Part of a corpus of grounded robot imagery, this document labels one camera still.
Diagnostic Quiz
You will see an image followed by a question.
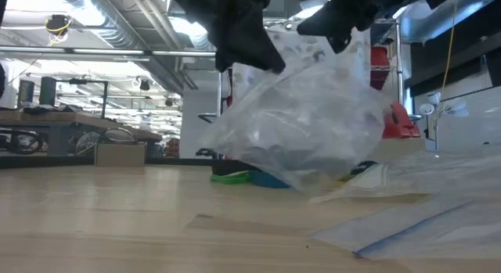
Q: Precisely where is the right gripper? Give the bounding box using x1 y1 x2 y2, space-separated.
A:
296 0 455 55

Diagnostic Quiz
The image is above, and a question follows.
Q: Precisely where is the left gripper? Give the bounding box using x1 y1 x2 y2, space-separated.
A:
142 0 287 74

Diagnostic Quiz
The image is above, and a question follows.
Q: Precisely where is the wide blue rubber band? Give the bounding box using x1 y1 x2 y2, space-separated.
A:
247 170 291 189

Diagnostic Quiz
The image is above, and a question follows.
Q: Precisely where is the small green rubber band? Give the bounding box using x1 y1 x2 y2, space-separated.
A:
210 170 252 185

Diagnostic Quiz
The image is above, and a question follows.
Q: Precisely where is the dark green rubber band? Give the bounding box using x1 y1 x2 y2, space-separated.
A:
349 160 380 177

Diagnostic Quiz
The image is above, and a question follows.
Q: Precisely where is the white floral cloth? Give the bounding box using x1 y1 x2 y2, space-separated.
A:
233 20 372 110

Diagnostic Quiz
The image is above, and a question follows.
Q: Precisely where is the red plastic bin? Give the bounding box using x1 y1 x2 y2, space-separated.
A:
370 45 391 91
225 67 235 108

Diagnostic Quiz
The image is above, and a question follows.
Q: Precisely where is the red tape dispenser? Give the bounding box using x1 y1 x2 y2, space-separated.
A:
382 101 422 140

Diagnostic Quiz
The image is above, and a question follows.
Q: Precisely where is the white floor lamp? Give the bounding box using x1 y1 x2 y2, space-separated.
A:
418 91 470 152

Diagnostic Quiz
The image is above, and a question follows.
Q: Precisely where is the bicycle wheel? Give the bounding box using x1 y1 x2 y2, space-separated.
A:
0 128 45 156
76 127 136 156

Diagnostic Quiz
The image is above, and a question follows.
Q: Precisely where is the small brown cardboard box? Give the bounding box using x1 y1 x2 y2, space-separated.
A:
93 142 146 168

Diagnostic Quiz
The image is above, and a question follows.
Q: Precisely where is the black ceiling-mounted device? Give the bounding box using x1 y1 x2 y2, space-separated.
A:
44 13 73 46

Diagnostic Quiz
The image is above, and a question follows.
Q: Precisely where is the black computer monitor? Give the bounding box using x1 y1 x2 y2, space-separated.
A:
17 79 35 109
38 76 58 107

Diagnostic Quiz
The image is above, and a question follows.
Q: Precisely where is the yellow cable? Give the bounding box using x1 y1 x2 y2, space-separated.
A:
441 0 460 95

